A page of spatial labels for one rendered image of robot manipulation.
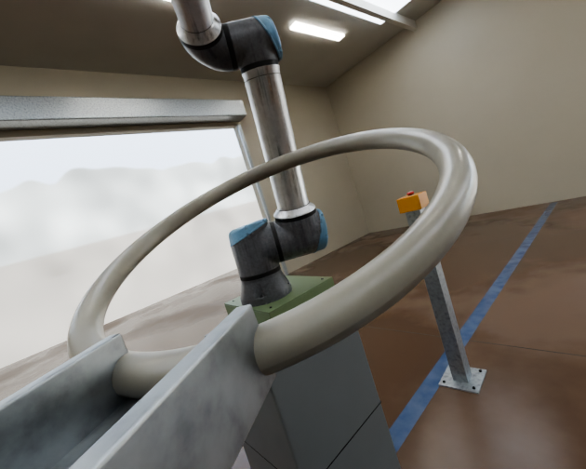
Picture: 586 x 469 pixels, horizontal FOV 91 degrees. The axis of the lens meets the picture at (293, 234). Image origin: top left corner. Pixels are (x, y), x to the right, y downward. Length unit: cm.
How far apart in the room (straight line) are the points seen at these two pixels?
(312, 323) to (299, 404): 80
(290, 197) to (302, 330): 79
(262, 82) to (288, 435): 99
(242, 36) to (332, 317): 85
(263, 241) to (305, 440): 60
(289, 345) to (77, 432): 14
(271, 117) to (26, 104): 420
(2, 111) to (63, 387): 468
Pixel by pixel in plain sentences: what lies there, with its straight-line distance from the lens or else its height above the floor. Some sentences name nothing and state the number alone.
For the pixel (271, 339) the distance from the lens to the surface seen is 17.
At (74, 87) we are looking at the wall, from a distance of 543.
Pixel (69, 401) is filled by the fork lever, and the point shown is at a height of 112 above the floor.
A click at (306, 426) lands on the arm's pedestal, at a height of 58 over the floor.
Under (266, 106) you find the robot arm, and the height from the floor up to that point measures 150.
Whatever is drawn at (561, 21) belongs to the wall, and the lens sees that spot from 660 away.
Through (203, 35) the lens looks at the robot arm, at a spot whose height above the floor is 168.
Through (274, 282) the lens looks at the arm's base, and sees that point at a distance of 99.
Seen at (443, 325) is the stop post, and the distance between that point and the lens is 184.
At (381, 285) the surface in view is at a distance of 18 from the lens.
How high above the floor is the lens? 119
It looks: 4 degrees down
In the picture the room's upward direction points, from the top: 18 degrees counter-clockwise
